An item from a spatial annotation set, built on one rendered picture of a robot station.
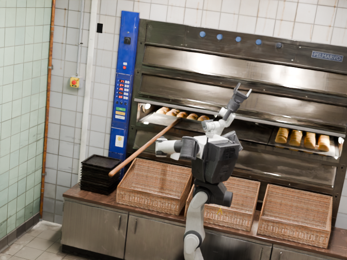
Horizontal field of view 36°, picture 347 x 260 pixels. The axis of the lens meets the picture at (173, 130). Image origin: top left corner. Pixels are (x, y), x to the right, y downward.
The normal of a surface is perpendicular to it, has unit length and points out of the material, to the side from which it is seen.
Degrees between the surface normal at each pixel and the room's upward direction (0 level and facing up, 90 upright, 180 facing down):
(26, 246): 0
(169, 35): 91
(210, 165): 90
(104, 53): 90
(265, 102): 70
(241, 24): 90
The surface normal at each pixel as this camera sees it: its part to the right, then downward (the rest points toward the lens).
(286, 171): -0.20, -0.12
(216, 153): -0.77, 0.07
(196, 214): -0.22, 0.61
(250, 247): -0.26, 0.21
